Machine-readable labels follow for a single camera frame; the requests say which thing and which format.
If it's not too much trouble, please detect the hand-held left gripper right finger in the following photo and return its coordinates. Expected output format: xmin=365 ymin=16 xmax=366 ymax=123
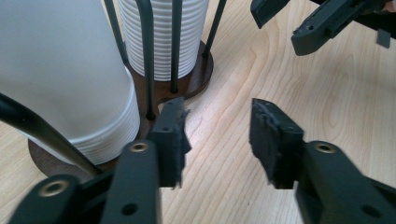
xmin=249 ymin=98 xmax=396 ymax=224

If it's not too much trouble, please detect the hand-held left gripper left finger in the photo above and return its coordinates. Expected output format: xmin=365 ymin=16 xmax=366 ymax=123
xmin=101 ymin=97 xmax=192 ymax=224

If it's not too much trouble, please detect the dark wire cup holder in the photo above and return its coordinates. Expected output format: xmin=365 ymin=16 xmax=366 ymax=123
xmin=0 ymin=0 xmax=229 ymax=185

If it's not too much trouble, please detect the white paper cup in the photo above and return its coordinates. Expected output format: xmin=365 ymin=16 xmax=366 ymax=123
xmin=117 ymin=0 xmax=210 ymax=82
xmin=0 ymin=0 xmax=142 ymax=166

